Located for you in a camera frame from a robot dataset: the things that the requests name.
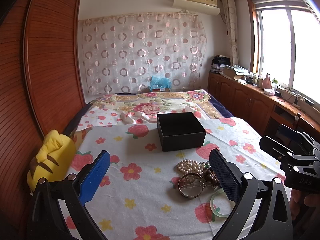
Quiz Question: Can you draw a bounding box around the green jade bangle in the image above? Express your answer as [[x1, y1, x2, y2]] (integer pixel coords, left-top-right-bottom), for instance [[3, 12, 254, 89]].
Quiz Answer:
[[209, 189, 235, 218]]

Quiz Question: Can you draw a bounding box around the dark wooden bead bracelet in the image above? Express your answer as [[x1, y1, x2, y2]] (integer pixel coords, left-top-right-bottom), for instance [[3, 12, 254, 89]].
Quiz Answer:
[[203, 168, 222, 188]]

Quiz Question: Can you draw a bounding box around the metal bangle bracelet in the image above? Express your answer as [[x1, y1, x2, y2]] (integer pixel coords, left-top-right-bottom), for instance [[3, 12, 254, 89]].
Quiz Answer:
[[177, 172, 206, 199]]

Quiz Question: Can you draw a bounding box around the white pearl necklace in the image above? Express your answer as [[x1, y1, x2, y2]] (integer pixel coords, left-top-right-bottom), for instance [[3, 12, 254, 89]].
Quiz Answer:
[[176, 159, 206, 176]]

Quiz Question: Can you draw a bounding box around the black jewelry box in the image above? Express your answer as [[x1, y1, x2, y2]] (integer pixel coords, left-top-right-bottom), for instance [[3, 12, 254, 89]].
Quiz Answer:
[[157, 112, 206, 152]]

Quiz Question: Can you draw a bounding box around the person's right hand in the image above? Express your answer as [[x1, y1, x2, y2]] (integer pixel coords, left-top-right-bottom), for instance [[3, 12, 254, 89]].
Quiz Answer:
[[289, 189, 319, 220]]

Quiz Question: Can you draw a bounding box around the wooden sideboard cabinet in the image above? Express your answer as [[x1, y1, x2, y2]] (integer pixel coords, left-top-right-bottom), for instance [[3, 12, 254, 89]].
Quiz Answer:
[[208, 72, 319, 141]]

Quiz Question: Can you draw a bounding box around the pink vase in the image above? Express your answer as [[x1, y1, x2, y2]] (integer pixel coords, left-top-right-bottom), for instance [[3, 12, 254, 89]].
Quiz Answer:
[[262, 73, 272, 89]]

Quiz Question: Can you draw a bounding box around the yellow plush toy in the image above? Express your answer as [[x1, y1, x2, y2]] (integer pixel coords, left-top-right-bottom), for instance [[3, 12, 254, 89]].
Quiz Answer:
[[27, 129, 76, 194]]

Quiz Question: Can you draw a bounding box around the cardboard box on cabinet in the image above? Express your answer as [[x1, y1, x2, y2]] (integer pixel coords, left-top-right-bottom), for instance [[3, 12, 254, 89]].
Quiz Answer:
[[222, 66, 245, 80]]

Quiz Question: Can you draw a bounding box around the black bag on cabinet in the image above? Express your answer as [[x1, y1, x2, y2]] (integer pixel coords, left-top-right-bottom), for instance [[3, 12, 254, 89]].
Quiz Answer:
[[212, 55, 231, 66]]

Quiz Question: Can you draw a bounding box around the strawberry floral bed sheet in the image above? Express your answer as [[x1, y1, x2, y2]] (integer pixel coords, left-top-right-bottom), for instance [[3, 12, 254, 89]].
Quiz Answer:
[[68, 115, 285, 239]]

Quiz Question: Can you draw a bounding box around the blue plastic bag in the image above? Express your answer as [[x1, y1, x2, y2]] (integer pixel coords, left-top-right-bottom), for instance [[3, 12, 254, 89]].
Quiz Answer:
[[149, 76, 171, 92]]

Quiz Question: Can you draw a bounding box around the wooden wardrobe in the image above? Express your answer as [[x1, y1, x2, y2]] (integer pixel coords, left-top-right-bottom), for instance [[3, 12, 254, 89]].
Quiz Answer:
[[1, 0, 85, 233]]

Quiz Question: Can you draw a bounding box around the beige side curtain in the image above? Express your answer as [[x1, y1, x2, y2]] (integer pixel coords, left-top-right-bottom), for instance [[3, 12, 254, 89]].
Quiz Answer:
[[222, 0, 239, 66]]

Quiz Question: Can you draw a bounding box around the floral quilt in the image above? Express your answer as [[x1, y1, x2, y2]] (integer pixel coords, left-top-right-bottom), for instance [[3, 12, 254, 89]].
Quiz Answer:
[[77, 89, 233, 130]]

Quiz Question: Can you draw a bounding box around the pink circle patterned curtain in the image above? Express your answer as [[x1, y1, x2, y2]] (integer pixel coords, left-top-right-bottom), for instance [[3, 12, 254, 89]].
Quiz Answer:
[[78, 12, 207, 96]]

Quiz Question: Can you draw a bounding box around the window with wooden frame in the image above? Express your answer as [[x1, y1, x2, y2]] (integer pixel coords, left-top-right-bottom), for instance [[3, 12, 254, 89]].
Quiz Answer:
[[247, 0, 319, 104]]

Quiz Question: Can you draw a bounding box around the wall air conditioner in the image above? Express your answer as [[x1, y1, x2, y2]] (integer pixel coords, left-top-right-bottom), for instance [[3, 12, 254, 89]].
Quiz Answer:
[[172, 0, 221, 16]]

